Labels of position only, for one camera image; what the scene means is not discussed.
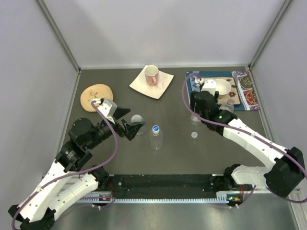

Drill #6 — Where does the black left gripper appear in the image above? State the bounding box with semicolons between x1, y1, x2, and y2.
87;107;145;149

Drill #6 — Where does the clear bottle with white cap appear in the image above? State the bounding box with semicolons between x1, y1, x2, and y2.
190;114;201;126

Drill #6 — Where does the white bottle cap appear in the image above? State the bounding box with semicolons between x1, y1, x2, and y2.
191;132;198;138

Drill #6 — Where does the clear bottle with red label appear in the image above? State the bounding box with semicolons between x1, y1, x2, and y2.
220;99;235;113

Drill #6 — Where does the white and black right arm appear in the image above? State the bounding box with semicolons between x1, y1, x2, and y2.
190;91;306;197

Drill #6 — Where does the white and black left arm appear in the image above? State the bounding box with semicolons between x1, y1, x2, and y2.
8;106;144;230

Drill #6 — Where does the short clear capped bottle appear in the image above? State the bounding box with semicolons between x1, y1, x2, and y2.
130;114;146;136

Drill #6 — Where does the clear bottle with blue cap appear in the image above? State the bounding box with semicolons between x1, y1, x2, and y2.
149;125;163;150

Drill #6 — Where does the beige oval painted plate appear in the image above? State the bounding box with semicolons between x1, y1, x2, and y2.
80;84;114;112

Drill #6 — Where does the pink ceramic mug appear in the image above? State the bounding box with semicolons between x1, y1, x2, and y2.
144;65;159;86

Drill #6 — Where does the white square plate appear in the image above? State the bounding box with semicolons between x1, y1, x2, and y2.
129;65;174;99

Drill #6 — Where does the blue patterned placemat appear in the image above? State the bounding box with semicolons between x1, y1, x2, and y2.
185;71;233;98

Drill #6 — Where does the white ceramic bowl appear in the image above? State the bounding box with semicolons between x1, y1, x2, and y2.
215;79;232;95

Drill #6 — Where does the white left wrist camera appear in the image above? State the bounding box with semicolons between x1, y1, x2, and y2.
94;98;117;124

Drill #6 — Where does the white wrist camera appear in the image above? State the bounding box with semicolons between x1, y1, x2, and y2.
94;98;117;124
195;77;216;96

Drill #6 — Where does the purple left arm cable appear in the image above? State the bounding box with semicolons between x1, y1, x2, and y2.
11;99;119;230

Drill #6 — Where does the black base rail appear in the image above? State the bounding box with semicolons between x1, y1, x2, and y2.
105;173;243;199

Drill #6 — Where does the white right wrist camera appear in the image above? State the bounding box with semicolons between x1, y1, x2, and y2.
195;77;216;96

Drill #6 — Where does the left metal frame post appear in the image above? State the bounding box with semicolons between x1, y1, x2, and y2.
35;0;81;73

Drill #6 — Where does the metal frame post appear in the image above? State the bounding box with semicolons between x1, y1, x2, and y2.
35;0;81;73
248;0;293;69

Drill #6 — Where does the grey slotted cable duct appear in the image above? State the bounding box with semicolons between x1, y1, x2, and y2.
77;192;243;205

